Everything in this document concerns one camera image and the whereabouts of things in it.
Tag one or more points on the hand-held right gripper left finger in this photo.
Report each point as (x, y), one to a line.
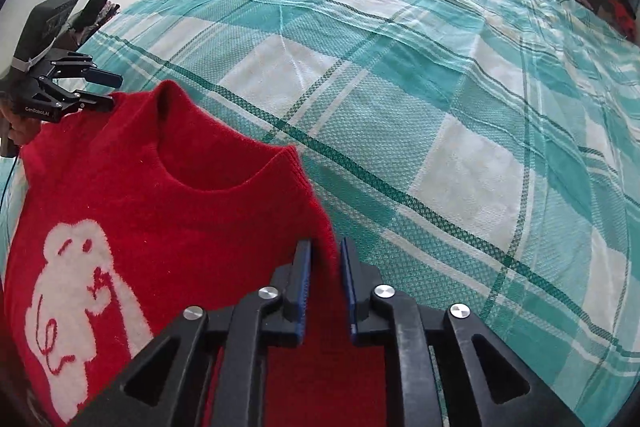
(301, 292)

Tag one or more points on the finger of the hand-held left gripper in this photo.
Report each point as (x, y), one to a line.
(106, 78)
(85, 99)

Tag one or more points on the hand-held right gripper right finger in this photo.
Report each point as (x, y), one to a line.
(348, 287)

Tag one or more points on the red sweater with white bear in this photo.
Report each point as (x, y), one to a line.
(175, 232)

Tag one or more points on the pile of colourful clothes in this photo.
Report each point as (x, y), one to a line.
(620, 7)

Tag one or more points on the person's left hand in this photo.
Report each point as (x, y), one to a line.
(22, 131)

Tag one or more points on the dark patterned cloth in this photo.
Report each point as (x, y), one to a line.
(95, 7)

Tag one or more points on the teal plaid bed sheet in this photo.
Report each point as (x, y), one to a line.
(400, 82)

